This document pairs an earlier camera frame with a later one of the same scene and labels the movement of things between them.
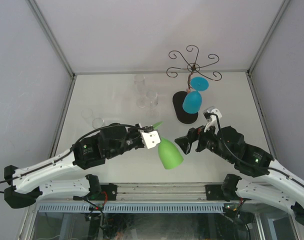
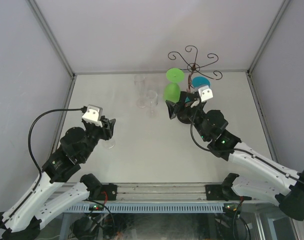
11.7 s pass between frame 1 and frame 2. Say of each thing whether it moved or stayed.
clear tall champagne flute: stayed
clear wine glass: stayed
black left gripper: moved
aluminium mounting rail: stayed
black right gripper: moved
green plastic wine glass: moved
